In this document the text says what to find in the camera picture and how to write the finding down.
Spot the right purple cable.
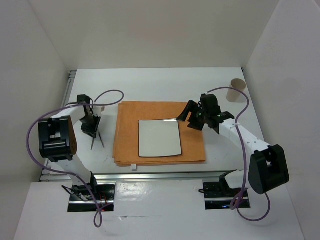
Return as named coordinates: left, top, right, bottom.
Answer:
left=206, top=86, right=273, bottom=222

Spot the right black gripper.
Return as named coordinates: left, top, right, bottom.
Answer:
left=176, top=100, right=209, bottom=131

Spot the white square plate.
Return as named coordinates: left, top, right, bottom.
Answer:
left=138, top=118, right=182, bottom=158

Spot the aluminium rail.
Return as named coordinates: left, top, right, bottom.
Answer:
left=39, top=69, right=251, bottom=183

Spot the beige paper cup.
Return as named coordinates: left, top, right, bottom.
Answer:
left=226, top=78, right=247, bottom=103

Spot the purple cable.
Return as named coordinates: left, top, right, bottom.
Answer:
left=26, top=89, right=125, bottom=228
left=206, top=86, right=273, bottom=222

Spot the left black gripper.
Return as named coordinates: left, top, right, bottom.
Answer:
left=78, top=113, right=101, bottom=138

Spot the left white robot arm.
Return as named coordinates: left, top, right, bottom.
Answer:
left=38, top=94, right=101, bottom=200

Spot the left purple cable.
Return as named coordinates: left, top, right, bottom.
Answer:
left=26, top=89, right=125, bottom=228

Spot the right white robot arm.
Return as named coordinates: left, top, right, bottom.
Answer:
left=176, top=94, right=290, bottom=195

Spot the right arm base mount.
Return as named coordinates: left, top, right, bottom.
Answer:
left=198, top=182, right=241, bottom=210

